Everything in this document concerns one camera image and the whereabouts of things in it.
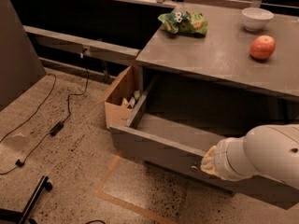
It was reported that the grey top drawer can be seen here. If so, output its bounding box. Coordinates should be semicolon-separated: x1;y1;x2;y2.
110;74;299;209

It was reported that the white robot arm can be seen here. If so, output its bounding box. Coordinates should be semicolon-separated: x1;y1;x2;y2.
200;124;299;189

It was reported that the grey drawer cabinet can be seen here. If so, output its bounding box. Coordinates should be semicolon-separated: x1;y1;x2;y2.
136;5;299;135

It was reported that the cardboard box with trash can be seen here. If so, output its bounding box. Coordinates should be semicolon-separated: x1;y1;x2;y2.
104;65;139;129

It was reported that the red apple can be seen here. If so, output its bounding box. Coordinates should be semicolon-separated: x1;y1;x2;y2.
249;35;276;60

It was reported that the green chip bag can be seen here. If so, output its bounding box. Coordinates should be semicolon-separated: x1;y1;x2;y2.
158;11;208;35

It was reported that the white bowl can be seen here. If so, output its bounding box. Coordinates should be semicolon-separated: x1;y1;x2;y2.
241;7;274;32

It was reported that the black chair base leg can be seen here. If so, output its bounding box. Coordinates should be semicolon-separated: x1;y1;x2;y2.
0;175;52;224

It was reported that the grey metal shelf rail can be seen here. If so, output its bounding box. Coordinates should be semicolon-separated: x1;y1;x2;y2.
23;25;140;66

